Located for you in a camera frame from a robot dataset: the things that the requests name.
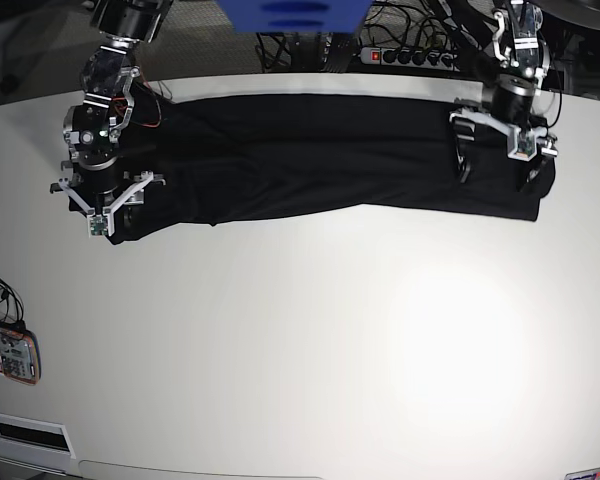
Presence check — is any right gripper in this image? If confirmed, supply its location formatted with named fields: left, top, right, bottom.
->
left=49, top=162, right=167, bottom=239

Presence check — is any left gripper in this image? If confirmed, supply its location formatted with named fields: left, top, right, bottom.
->
left=449, top=84, right=558, bottom=192

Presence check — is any black T-shirt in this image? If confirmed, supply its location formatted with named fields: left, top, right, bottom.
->
left=110, top=87, right=556, bottom=245

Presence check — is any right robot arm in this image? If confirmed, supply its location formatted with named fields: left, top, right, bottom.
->
left=50, top=1, right=173, bottom=237

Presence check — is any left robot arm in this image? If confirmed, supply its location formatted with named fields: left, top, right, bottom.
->
left=449, top=1, right=558, bottom=191

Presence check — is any black power strip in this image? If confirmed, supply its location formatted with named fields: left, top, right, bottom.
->
left=359, top=47, right=459, bottom=72

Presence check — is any orange clear component case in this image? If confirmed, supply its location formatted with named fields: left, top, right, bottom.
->
left=0, top=325, right=41, bottom=385

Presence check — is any blue plastic bin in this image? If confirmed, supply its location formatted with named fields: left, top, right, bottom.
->
left=217, top=0, right=372, bottom=33

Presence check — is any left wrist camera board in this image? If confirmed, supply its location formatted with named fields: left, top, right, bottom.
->
left=514, top=131, right=536, bottom=161

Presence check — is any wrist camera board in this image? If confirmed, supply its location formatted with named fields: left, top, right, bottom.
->
left=87, top=215, right=109, bottom=237
left=514, top=131, right=536, bottom=161

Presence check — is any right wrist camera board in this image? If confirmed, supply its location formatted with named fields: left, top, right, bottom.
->
left=87, top=215, right=109, bottom=237

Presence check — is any white table cable grommet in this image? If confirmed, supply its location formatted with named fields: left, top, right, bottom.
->
left=0, top=413, right=76, bottom=458

